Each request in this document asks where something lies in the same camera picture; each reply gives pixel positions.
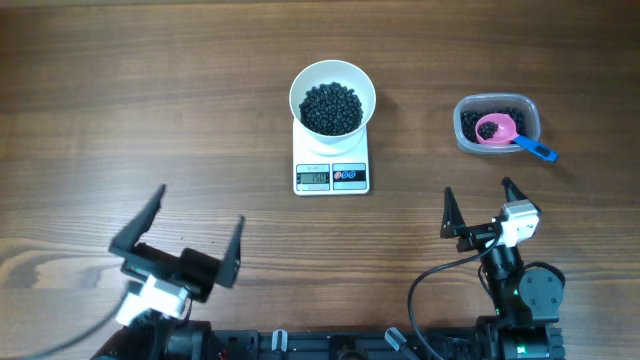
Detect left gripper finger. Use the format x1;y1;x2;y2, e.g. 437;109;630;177
216;215;245;288
109;184;166;255

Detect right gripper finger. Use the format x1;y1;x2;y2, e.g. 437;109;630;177
440;187;466;238
501;177;541;213

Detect pink scoop blue handle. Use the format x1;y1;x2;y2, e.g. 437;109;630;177
475;113;559;163

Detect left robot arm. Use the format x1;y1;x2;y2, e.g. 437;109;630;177
94;184;245;359

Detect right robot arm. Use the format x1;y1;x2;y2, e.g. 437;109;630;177
433;177;566;360

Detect black beans in scoop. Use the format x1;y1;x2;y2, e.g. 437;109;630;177
477;121;499;140

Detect white digital kitchen scale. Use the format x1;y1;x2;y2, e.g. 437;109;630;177
292;121;370;196

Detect black beans in bowl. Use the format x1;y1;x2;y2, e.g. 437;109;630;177
299;82;363;136

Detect white bowl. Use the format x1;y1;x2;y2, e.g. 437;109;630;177
289;60;377;143

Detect clear plastic container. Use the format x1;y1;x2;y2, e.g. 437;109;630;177
453;93;541;155

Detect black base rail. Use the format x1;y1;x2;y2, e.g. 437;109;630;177
204;325;566;360

